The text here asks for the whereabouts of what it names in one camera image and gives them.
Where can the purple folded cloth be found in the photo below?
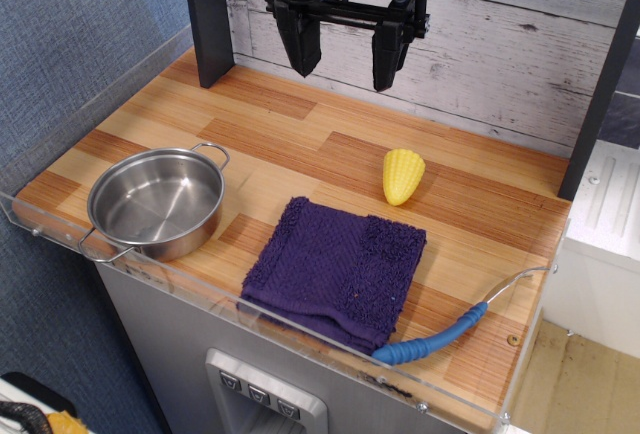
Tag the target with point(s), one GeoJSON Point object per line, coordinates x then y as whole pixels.
{"type": "Point", "coordinates": [341, 275]}

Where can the black mesh item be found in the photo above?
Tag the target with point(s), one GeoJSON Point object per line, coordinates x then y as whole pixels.
{"type": "Point", "coordinates": [30, 418]}

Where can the yellow object at corner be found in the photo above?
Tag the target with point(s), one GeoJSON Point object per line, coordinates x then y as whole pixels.
{"type": "Point", "coordinates": [65, 423]}

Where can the grey toy fridge cabinet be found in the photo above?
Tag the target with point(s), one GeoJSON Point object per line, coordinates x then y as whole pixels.
{"type": "Point", "coordinates": [171, 337]}

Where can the dark shelf post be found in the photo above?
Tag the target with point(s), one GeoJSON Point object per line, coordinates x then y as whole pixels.
{"type": "Point", "coordinates": [212, 39]}
{"type": "Point", "coordinates": [611, 72]}

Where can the dark right shelf post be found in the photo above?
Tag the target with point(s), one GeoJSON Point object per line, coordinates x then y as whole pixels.
{"type": "Point", "coordinates": [611, 72]}

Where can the clear acrylic guard rail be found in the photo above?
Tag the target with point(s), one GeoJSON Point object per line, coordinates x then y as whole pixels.
{"type": "Point", "coordinates": [490, 208]}

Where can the silver dispenser button panel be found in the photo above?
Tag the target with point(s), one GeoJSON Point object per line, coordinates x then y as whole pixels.
{"type": "Point", "coordinates": [250, 400]}

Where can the dark left shelf post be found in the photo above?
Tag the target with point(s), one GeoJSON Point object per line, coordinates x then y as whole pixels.
{"type": "Point", "coordinates": [212, 39]}

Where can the white toy sink unit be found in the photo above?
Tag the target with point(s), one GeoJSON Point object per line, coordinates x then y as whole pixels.
{"type": "Point", "coordinates": [595, 290]}

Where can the stainless steel pan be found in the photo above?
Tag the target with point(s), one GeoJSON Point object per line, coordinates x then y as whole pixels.
{"type": "Point", "coordinates": [162, 203]}

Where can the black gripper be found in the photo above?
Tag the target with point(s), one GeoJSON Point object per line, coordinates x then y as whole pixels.
{"type": "Point", "coordinates": [299, 29]}

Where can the yellow toy corn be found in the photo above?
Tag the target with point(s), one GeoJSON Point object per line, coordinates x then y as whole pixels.
{"type": "Point", "coordinates": [403, 170]}

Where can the blue handled metal spoon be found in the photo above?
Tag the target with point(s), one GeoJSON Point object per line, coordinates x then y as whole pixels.
{"type": "Point", "coordinates": [412, 350]}

